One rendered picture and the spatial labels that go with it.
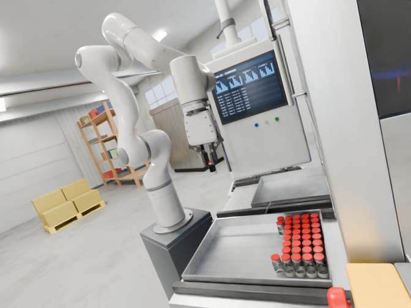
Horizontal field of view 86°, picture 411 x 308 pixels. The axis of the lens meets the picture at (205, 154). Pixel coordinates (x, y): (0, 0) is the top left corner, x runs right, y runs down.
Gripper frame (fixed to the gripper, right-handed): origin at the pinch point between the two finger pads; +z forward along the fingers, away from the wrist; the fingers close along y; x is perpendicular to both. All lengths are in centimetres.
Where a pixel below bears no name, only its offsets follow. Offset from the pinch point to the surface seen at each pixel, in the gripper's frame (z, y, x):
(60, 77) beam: -166, 411, -267
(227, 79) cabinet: -30, 7, -67
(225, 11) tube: -66, 1, -73
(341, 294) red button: 12.3, -30.3, 36.8
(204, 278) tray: 23.7, -1.8, 24.3
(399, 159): -3, -39, 32
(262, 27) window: -146, 18, -423
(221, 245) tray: 26.0, -0.2, 8.5
